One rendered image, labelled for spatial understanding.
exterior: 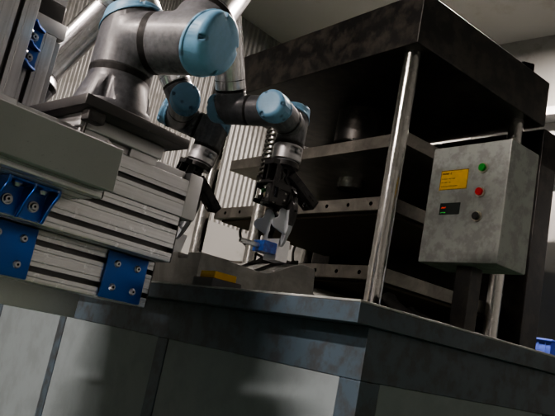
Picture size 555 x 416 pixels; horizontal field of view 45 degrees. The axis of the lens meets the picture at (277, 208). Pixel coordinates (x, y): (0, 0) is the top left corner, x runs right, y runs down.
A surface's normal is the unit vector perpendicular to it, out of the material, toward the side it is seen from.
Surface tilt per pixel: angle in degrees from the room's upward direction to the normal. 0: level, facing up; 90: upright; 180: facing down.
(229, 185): 90
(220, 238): 90
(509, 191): 90
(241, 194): 90
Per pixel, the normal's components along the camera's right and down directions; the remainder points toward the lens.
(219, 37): 0.86, 0.19
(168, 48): -0.41, 0.38
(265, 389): -0.76, -0.28
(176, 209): 0.73, 0.00
